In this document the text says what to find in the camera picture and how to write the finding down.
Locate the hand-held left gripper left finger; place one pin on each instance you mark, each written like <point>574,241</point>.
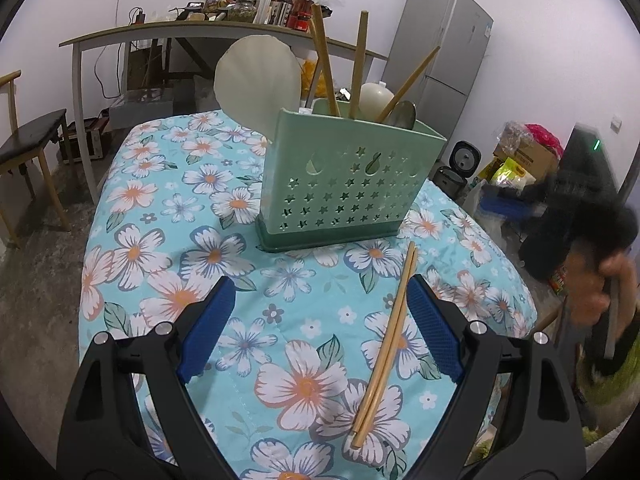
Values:
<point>207,330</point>

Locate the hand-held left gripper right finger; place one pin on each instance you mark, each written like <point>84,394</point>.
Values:
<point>435,330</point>

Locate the green utensil holder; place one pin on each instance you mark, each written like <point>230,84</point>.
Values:
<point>340,175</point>

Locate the large metal spoon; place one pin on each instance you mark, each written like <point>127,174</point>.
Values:
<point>402,114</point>

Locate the beige plastic spoon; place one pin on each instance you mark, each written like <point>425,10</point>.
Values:
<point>375,100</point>

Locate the beige shell-shaped rice paddle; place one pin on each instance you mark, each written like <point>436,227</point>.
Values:
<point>255,80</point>

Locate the person's right hand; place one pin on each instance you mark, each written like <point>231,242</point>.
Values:
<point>587,290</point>

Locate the large cardboard box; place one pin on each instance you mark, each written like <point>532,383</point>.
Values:
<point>530,160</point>

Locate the yellow-green packet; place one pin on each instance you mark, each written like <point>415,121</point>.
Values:
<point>512,172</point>

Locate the blue box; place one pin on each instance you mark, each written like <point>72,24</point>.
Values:
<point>502,206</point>

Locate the floral blue blanket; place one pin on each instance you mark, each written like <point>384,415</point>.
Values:
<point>165,240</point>

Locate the black rice cooker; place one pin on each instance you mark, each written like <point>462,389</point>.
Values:
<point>462,160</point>

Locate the grey refrigerator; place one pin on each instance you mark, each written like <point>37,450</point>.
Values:
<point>440,60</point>

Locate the black metal-edged case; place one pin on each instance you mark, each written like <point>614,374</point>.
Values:
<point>82,140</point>

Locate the grey storage box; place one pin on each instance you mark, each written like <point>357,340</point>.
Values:
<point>140,110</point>

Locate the wooden chair with black seat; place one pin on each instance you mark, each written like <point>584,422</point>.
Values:
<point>35,135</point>

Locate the brown cardboard box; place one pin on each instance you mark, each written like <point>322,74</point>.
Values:
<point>142,65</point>

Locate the yellow plastic bag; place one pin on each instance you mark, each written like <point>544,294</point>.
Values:
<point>311,77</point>

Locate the glass jar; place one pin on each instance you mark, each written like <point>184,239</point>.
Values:
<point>242,12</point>

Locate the black charger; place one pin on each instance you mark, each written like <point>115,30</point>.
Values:
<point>138,16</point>

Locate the red bottle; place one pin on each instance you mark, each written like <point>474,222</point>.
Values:
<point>302,12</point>

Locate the stack of books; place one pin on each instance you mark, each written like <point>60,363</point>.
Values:
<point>275,2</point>

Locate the grey metal-frame table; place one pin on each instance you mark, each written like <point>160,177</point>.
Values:
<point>150,32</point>

